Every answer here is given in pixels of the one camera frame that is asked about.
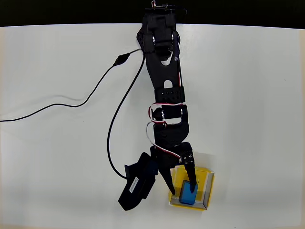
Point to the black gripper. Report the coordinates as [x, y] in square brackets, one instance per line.
[169, 159]

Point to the blue cube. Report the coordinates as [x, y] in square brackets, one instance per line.
[187, 198]

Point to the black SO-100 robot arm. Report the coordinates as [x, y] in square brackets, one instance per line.
[164, 71]

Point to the yellow open box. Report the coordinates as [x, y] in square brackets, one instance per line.
[202, 181]

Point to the black webcam on gripper mount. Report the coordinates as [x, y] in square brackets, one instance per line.
[135, 188]

